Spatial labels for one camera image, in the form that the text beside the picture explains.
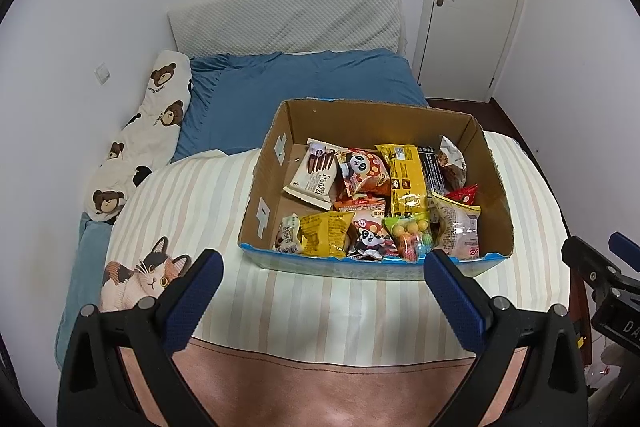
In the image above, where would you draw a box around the orange white snack packet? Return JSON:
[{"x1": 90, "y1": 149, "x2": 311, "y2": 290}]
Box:
[{"x1": 346, "y1": 217, "x2": 398, "y2": 261}]

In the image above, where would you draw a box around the bear print pillow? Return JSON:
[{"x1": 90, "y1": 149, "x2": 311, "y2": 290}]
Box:
[{"x1": 82, "y1": 50, "x2": 193, "y2": 224}]

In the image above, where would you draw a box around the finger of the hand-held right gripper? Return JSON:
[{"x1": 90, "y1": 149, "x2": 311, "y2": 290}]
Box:
[
  {"x1": 561, "y1": 235, "x2": 633, "y2": 290},
  {"x1": 608, "y1": 231, "x2": 640, "y2": 260}
]

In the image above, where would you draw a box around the light blue blanket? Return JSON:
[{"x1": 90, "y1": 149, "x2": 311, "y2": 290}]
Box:
[{"x1": 55, "y1": 212, "x2": 115, "y2": 360}]

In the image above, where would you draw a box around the yellow black snack packet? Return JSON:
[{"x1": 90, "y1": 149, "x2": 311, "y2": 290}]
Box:
[{"x1": 375, "y1": 143, "x2": 433, "y2": 219}]

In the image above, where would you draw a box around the white wafer packet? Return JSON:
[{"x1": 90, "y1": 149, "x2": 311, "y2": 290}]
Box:
[{"x1": 282, "y1": 138, "x2": 351, "y2": 211}]

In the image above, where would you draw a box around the small red snack packet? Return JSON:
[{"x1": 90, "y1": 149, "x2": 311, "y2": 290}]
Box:
[{"x1": 444, "y1": 184, "x2": 480, "y2": 206}]

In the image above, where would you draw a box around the white door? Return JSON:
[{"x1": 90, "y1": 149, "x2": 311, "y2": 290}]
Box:
[{"x1": 415, "y1": 0, "x2": 538, "y2": 104}]

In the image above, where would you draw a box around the white quilted pillow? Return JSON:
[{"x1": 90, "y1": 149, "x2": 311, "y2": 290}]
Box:
[{"x1": 166, "y1": 0, "x2": 405, "y2": 58}]

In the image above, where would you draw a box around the cardboard box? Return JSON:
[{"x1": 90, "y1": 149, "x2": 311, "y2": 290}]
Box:
[{"x1": 237, "y1": 98, "x2": 516, "y2": 282}]

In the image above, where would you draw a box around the blue bedsheet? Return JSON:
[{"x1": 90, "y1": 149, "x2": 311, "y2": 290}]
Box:
[{"x1": 172, "y1": 49, "x2": 430, "y2": 162}]

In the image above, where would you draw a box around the pink white bread packet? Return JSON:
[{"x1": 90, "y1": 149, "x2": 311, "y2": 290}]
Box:
[{"x1": 431, "y1": 192, "x2": 482, "y2": 259}]

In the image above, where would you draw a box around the brown white cookie packet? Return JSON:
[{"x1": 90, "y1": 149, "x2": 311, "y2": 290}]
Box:
[{"x1": 437, "y1": 135, "x2": 468, "y2": 192}]

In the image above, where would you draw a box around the colourful candy ball bag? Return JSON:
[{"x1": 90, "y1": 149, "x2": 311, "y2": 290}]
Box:
[{"x1": 384, "y1": 213, "x2": 433, "y2": 263}]

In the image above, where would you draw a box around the flat orange snack packet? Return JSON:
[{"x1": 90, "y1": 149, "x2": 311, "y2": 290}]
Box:
[{"x1": 332, "y1": 196, "x2": 388, "y2": 218}]

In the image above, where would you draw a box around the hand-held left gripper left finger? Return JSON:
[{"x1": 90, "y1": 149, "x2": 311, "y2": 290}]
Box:
[{"x1": 56, "y1": 248, "x2": 225, "y2": 427}]

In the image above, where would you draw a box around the striped cat print blanket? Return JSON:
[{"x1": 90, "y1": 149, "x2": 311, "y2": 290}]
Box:
[{"x1": 97, "y1": 132, "x2": 573, "y2": 427}]

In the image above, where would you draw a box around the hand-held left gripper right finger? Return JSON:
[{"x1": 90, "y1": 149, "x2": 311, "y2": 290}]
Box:
[{"x1": 422, "y1": 248, "x2": 591, "y2": 427}]

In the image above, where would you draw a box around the orange red snack bag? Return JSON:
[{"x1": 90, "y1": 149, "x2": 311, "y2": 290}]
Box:
[{"x1": 336, "y1": 148, "x2": 392, "y2": 200}]

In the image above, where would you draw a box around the bun in white wrapper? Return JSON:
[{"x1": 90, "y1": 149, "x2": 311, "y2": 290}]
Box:
[{"x1": 272, "y1": 213, "x2": 303, "y2": 254}]

